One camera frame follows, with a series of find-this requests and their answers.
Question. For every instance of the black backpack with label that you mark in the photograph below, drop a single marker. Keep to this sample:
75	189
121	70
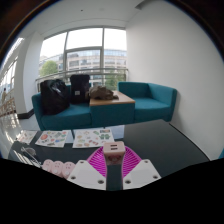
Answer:
80	88

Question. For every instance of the shiny black bag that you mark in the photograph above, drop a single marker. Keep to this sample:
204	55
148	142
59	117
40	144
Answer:
54	96

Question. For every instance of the teal wood-topped side table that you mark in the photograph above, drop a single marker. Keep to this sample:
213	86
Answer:
111	111

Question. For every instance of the pink power strip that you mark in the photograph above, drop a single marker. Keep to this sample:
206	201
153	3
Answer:
58	168

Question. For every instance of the small colourful sticker sheet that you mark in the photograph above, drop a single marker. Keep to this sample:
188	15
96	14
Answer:
26	136

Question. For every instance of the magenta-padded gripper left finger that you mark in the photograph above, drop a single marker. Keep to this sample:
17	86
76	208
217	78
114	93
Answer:
86	173

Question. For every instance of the teal sofa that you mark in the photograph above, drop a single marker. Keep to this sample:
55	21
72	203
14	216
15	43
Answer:
66	116

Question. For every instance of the metal balcony railing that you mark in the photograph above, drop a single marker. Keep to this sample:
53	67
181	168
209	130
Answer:
83	71

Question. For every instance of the brown jacket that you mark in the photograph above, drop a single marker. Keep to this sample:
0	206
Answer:
101	92

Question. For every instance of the large glass window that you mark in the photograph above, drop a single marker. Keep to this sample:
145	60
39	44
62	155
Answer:
85	50

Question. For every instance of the pink charger block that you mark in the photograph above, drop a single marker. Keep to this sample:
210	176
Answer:
114	152

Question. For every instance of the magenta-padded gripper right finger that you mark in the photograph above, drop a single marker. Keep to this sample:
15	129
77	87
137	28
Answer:
141	173

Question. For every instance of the group of wooden chairs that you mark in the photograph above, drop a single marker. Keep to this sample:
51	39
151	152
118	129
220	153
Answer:
6	106

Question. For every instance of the teal armchair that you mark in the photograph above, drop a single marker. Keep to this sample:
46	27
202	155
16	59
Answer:
150	103

